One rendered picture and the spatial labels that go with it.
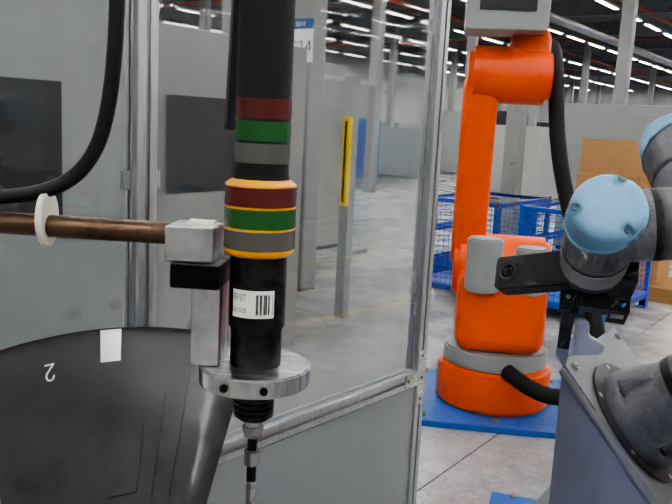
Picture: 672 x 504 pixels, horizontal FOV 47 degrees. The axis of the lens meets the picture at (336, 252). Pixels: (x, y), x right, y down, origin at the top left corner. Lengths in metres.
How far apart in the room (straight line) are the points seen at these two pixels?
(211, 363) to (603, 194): 0.46
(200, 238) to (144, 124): 0.82
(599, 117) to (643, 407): 10.14
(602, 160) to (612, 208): 7.79
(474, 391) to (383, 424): 2.55
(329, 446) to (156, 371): 1.16
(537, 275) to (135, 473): 0.56
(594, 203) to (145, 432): 0.47
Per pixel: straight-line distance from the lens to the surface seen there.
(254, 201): 0.45
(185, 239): 0.47
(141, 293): 1.31
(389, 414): 1.95
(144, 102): 1.28
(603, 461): 1.18
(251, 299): 0.46
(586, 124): 11.28
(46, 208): 0.51
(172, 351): 0.66
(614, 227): 0.79
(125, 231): 0.49
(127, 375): 0.65
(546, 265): 0.97
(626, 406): 1.18
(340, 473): 1.85
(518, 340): 4.44
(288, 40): 0.46
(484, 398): 4.46
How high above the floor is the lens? 1.61
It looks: 9 degrees down
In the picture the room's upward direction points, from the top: 3 degrees clockwise
